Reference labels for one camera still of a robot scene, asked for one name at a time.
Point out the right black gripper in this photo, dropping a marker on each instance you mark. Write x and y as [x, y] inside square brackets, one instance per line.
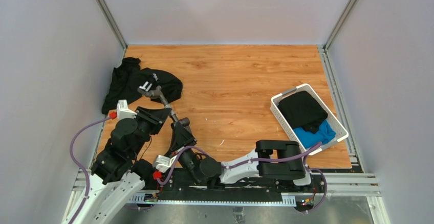
[181, 138]

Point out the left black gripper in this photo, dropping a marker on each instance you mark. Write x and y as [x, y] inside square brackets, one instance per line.
[155, 116]

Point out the grey tee pipe fitting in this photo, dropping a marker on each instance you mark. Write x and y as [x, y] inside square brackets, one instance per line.
[172, 113]

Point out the grey faucet with lever handle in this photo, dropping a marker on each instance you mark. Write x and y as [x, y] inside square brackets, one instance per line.
[154, 94]

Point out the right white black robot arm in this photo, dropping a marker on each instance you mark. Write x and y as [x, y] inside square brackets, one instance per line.
[275, 159]

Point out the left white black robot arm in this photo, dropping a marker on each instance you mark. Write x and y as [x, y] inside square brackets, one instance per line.
[117, 173]

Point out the black cloth with white print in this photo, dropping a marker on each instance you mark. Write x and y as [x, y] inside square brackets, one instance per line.
[128, 77]

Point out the black cloth in basket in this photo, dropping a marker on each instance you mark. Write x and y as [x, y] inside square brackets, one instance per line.
[302, 110]

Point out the blue cloth in basket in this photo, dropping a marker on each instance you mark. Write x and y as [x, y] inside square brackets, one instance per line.
[308, 139]

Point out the white plastic basket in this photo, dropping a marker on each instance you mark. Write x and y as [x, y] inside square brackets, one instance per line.
[336, 125]

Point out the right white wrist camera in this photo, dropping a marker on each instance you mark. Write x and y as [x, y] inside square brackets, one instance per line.
[163, 163]

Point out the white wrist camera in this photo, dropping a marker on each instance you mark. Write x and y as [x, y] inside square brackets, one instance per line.
[163, 163]
[123, 111]

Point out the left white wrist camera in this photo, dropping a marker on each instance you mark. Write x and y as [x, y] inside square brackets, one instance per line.
[123, 111]

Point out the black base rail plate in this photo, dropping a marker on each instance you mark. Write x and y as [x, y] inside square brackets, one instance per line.
[249, 191]

